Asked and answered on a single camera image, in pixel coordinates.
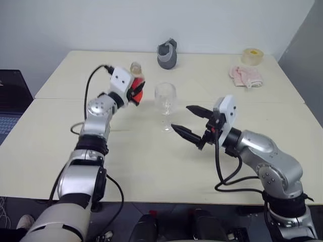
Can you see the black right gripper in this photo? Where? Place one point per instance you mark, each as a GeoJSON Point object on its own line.
{"type": "Point", "coordinates": [213, 126]}

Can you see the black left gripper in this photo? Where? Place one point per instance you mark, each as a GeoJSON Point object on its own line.
{"type": "Point", "coordinates": [130, 97]}

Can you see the orange bottle with cap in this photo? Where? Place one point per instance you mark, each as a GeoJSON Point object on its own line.
{"type": "Point", "coordinates": [138, 97]}

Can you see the clear wine glass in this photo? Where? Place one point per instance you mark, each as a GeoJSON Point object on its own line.
{"type": "Point", "coordinates": [165, 95]}

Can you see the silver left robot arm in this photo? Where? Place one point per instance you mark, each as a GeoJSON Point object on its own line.
{"type": "Point", "coordinates": [96, 121]}

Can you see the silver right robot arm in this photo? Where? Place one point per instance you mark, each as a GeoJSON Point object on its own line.
{"type": "Point", "coordinates": [267, 156]}

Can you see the pink white cloth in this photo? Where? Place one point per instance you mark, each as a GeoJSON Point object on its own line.
{"type": "Point", "coordinates": [246, 76]}

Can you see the translucent tape roll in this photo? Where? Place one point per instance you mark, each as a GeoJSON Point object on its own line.
{"type": "Point", "coordinates": [252, 59]}

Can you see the dark rounded shape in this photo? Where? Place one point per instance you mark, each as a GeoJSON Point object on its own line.
{"type": "Point", "coordinates": [209, 227]}
{"type": "Point", "coordinates": [146, 229]}

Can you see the black laptop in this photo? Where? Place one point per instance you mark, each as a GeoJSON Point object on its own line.
{"type": "Point", "coordinates": [12, 90]}

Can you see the white shoe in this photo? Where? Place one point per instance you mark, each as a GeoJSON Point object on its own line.
{"type": "Point", "coordinates": [25, 222]}

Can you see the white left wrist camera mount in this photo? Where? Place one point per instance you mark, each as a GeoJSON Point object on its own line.
{"type": "Point", "coordinates": [121, 85]}

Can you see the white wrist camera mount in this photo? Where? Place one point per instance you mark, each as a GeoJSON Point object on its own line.
{"type": "Point", "coordinates": [228, 111]}
{"type": "Point", "coordinates": [121, 85]}

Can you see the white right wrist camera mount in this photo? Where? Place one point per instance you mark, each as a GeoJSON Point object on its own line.
{"type": "Point", "coordinates": [228, 111]}

